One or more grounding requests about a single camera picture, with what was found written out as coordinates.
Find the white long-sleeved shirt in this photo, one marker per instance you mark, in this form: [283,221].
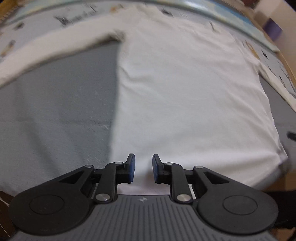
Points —
[185,92]

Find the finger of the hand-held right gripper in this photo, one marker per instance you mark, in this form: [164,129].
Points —
[291,136]

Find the purple rolled mat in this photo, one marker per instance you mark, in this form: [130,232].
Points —
[272,30]

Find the grey bed sheet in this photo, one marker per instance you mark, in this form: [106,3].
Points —
[57,104]

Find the printed play mat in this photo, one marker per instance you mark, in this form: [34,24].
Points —
[30,30]

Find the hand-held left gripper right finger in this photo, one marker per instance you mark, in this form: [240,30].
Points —
[155,169]

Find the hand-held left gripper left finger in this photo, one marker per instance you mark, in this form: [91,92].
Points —
[131,168]

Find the wooden bed frame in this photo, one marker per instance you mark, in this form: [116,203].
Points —
[290,67]

